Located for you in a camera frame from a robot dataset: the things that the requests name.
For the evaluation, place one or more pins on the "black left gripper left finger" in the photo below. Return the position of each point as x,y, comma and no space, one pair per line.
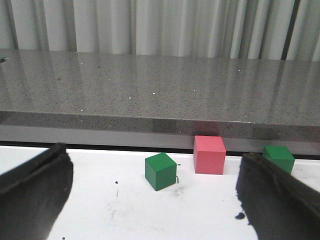
33,194

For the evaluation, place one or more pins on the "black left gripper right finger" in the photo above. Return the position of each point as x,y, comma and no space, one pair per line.
277,205

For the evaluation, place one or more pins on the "green cube middle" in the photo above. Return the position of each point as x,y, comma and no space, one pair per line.
280,156

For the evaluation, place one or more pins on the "green cube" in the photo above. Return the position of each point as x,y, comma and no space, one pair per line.
280,156
160,171

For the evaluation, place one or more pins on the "pink wooden cube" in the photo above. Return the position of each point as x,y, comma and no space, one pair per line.
209,154

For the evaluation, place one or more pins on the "green cube left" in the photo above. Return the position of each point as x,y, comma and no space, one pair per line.
160,171

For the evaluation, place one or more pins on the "grey stone counter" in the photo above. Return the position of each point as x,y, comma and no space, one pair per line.
158,101

